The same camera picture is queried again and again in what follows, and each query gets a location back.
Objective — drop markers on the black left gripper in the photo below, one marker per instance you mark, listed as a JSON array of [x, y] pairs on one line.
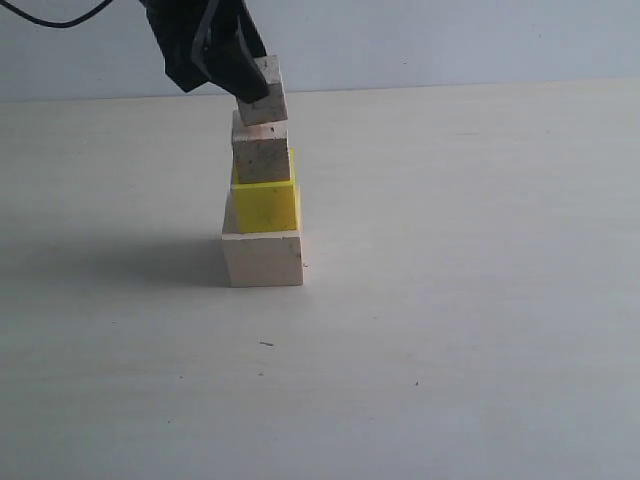
[[214, 42]]

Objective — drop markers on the small pale wooden cube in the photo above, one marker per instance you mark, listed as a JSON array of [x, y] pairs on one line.
[[271, 108]]

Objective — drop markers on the medium wooden cube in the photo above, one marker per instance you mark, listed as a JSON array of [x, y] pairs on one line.
[[260, 152]]

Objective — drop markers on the yellow cube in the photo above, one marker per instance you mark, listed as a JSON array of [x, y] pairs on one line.
[[266, 206]]

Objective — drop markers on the large pale wooden cube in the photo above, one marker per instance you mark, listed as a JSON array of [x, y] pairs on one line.
[[264, 259]]

